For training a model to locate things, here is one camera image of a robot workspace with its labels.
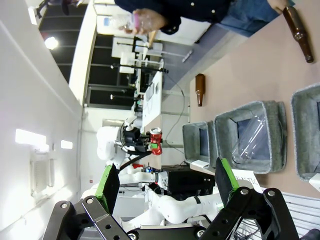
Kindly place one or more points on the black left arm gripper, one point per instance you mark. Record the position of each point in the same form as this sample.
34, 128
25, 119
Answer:
132, 138

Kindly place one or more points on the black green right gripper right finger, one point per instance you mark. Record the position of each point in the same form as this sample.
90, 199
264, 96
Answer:
250, 215

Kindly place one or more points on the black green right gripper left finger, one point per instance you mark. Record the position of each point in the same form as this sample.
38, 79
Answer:
100, 220

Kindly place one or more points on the red soda can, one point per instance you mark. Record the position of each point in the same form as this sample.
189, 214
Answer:
157, 142

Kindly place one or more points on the clear plastic bottle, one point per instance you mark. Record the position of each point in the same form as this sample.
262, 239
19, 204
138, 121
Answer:
250, 140
122, 21

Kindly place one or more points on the brown glass bottle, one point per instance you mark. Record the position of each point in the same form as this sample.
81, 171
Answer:
298, 35
200, 86

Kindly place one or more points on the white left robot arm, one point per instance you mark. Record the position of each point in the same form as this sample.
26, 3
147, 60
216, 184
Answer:
175, 207

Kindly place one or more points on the grey felt basket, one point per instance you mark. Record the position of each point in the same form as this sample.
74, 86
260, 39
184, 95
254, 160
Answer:
303, 140
275, 140
197, 142

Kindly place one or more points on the person's right hand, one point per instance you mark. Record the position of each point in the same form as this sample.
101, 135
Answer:
152, 21

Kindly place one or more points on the person's left hand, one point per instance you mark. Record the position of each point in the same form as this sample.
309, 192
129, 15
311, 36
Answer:
280, 5

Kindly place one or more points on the white plastic label card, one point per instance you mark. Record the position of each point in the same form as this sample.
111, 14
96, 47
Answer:
246, 178

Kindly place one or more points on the white background desk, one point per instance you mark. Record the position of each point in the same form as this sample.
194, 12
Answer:
153, 97

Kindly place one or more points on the ceiling air vent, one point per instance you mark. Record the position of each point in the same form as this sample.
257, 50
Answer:
41, 175

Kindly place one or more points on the small rectangular ceiling light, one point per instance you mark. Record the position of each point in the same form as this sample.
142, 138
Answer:
66, 144

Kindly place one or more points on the round ceiling lamp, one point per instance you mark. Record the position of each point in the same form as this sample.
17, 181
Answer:
51, 42

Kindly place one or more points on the person's torso dark shirt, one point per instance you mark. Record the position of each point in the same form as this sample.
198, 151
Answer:
200, 10

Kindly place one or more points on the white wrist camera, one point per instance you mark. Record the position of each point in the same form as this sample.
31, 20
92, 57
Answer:
130, 123

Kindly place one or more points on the silver aluminium frame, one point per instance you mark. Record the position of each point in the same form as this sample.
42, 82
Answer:
303, 210

